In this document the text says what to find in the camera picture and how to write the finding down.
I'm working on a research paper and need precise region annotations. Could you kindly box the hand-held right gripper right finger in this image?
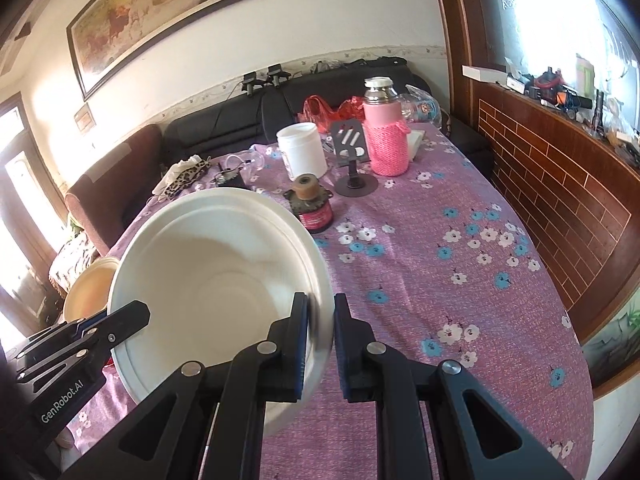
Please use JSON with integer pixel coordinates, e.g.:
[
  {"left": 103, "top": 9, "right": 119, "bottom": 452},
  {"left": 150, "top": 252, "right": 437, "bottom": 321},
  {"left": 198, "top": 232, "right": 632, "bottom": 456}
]
[{"left": 334, "top": 292, "right": 576, "bottom": 480}]

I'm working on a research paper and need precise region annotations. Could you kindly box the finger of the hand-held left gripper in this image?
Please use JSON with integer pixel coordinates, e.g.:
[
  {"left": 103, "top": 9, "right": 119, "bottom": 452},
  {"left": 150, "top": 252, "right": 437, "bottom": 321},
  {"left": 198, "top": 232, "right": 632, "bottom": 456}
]
[
  {"left": 16, "top": 300, "right": 152, "bottom": 397},
  {"left": 21, "top": 309, "right": 109, "bottom": 362}
]

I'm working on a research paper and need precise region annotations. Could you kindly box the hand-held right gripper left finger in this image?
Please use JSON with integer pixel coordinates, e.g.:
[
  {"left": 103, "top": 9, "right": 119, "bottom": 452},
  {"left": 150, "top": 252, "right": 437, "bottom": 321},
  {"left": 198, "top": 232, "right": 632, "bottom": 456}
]
[{"left": 60, "top": 292, "right": 310, "bottom": 480}]

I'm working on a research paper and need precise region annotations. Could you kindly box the cream ribbed bowl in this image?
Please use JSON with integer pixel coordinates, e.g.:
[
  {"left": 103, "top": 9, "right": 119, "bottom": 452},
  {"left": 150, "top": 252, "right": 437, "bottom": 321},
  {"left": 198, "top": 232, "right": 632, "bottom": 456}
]
[{"left": 63, "top": 257, "right": 121, "bottom": 322}]

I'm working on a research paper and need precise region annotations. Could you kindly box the white round bowl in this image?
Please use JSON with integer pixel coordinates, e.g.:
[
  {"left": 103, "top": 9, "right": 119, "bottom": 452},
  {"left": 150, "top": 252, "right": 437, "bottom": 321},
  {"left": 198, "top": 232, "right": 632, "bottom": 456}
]
[{"left": 107, "top": 187, "right": 335, "bottom": 437}]

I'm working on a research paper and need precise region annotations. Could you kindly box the floral cushion cloth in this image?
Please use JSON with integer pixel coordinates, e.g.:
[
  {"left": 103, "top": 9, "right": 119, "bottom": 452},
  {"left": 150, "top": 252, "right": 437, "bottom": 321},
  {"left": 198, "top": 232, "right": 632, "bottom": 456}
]
[{"left": 48, "top": 231, "right": 102, "bottom": 302}]

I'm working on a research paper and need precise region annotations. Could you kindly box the purple floral tablecloth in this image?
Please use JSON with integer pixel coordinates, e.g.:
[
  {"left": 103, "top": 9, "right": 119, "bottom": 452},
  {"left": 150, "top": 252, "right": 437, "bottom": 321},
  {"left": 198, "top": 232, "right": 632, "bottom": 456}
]
[{"left": 65, "top": 122, "right": 596, "bottom": 480}]

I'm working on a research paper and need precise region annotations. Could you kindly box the wooden framed door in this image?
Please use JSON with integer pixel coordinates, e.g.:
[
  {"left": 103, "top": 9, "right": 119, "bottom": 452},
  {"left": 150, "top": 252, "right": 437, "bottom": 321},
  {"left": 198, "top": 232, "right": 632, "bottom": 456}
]
[{"left": 0, "top": 91, "right": 68, "bottom": 341}]

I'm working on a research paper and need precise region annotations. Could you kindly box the brown armchair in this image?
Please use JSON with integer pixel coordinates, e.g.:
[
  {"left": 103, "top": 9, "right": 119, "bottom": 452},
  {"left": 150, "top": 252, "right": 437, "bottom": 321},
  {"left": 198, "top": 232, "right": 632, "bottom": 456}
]
[{"left": 65, "top": 123, "right": 167, "bottom": 257}]

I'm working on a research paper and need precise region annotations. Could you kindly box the dark jar with red label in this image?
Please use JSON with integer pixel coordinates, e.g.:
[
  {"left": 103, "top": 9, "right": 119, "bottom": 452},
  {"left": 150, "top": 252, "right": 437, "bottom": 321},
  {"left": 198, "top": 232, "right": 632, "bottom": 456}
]
[{"left": 283, "top": 173, "right": 335, "bottom": 234}]

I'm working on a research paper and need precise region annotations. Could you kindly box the leopard print cloth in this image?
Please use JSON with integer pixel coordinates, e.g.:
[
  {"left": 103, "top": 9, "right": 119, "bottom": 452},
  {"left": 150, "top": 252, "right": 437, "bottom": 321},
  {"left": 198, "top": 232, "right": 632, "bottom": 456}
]
[{"left": 151, "top": 155, "right": 211, "bottom": 197}]

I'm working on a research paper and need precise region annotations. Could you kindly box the white plastic jar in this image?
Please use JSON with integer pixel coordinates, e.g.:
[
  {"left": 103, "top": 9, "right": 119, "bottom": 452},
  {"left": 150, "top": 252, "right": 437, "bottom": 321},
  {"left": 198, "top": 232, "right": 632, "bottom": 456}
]
[{"left": 276, "top": 122, "right": 329, "bottom": 181}]

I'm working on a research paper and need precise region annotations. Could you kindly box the black phone stand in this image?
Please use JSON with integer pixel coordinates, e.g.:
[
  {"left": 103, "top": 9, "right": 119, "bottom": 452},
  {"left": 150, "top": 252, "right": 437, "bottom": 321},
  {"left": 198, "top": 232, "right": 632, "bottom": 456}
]
[{"left": 329, "top": 118, "right": 380, "bottom": 197}]

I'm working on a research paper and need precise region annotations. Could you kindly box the white box on table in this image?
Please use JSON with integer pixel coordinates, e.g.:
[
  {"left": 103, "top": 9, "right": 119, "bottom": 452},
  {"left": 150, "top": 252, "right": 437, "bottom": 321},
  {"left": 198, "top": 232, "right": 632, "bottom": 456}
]
[{"left": 406, "top": 129, "right": 427, "bottom": 162}]

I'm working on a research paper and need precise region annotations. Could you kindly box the bottle in pink knitted sleeve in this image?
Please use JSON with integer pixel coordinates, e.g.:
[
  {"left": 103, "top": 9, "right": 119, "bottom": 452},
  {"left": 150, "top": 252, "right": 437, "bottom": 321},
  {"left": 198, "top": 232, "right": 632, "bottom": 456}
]
[{"left": 362, "top": 76, "right": 412, "bottom": 177}]

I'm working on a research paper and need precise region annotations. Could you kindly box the black leather sofa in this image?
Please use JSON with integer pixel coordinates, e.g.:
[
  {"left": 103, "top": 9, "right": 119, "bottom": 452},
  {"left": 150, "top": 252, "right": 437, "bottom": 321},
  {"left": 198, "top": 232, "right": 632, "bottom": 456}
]
[{"left": 164, "top": 57, "right": 488, "bottom": 171}]

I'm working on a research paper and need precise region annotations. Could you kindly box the red plastic bag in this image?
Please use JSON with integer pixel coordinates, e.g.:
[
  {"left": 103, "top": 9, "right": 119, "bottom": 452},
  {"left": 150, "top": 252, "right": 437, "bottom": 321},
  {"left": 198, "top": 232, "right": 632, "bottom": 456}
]
[{"left": 302, "top": 94, "right": 369, "bottom": 124}]

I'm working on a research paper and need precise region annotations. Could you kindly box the clear plastic bag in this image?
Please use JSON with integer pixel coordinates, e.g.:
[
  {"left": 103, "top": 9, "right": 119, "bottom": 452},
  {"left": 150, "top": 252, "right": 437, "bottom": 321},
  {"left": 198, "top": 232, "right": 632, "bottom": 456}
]
[{"left": 399, "top": 84, "right": 444, "bottom": 127}]

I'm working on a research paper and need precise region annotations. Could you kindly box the black clip device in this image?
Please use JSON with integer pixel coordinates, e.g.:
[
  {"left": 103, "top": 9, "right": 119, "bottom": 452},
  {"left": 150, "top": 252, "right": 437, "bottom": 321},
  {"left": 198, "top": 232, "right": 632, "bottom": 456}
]
[
  {"left": 266, "top": 63, "right": 291, "bottom": 89},
  {"left": 241, "top": 72, "right": 266, "bottom": 97}
]

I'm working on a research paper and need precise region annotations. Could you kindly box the wooden brick-pattern ledge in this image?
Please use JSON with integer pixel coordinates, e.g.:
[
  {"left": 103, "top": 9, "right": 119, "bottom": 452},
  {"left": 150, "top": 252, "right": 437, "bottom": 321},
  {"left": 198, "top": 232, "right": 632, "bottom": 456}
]
[{"left": 429, "top": 0, "right": 640, "bottom": 401}]

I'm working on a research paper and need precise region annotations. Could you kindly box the green picture panel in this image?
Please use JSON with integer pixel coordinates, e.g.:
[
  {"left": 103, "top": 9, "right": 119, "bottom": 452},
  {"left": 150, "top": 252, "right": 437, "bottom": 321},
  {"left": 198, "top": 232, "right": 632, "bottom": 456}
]
[{"left": 581, "top": 299, "right": 640, "bottom": 402}]

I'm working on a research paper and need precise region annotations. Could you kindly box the framed horse painting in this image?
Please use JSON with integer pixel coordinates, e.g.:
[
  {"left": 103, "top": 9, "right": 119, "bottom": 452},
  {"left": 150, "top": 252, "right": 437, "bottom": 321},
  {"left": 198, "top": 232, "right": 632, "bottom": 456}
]
[{"left": 66, "top": 0, "right": 265, "bottom": 101}]

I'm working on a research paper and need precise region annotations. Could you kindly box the white flat box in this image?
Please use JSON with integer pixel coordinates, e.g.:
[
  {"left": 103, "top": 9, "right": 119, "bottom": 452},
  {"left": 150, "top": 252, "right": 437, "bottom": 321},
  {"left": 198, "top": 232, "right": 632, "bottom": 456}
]
[{"left": 461, "top": 63, "right": 509, "bottom": 82}]

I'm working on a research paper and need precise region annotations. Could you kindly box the black charger with cables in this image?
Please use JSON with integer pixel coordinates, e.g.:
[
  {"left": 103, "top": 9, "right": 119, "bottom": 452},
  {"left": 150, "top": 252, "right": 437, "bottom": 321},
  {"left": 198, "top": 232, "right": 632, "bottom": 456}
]
[{"left": 214, "top": 156, "right": 267, "bottom": 187}]

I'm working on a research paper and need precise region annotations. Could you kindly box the small wall plaque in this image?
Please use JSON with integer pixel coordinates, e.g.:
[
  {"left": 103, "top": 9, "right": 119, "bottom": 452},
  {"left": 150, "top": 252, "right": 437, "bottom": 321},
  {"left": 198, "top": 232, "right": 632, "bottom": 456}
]
[{"left": 73, "top": 102, "right": 97, "bottom": 134}]

